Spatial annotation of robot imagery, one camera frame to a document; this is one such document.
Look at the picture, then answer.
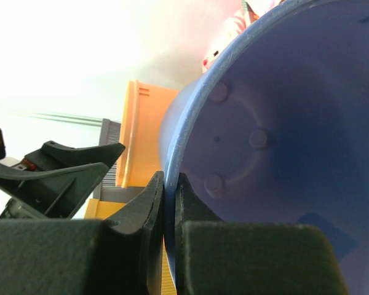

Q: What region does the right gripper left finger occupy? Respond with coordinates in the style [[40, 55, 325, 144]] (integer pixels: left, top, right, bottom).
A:
[[0, 172, 164, 294]]

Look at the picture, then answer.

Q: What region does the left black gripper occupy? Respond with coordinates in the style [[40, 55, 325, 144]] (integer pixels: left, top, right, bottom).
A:
[[0, 141, 125, 219]]

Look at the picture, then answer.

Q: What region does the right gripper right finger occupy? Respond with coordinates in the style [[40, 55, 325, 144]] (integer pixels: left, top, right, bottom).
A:
[[175, 174, 349, 294]]

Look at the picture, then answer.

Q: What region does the yellow slotted plastic basket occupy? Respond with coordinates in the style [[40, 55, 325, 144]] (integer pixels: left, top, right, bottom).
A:
[[84, 199, 177, 294]]

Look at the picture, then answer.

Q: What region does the orange plastic bucket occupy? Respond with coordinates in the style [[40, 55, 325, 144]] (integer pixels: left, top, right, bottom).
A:
[[116, 80, 178, 188]]

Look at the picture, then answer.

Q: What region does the blue plastic bucket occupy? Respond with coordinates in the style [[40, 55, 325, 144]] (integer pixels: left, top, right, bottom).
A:
[[158, 1, 369, 294]]

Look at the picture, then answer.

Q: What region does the pink folded t-shirt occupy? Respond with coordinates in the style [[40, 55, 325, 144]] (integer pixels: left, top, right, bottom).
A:
[[201, 0, 283, 73]]

